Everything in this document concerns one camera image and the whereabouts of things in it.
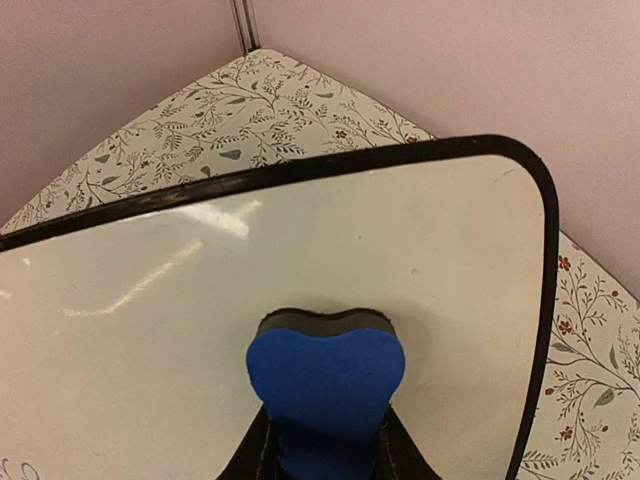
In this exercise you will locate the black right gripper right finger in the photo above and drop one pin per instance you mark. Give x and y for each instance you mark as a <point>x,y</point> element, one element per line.
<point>396,455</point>

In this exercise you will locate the white whiteboard black frame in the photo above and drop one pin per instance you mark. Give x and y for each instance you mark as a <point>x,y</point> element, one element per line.
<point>125,327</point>

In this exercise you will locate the left aluminium corner post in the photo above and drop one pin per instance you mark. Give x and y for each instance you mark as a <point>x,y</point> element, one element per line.
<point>245,20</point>

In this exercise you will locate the blue whiteboard eraser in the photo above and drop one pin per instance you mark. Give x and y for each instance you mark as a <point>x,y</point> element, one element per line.
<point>326,381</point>

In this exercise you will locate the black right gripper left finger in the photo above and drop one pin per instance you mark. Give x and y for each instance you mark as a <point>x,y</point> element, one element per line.
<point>256,457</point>

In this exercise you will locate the floral patterned table mat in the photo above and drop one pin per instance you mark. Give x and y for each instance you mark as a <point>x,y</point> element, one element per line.
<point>265,108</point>

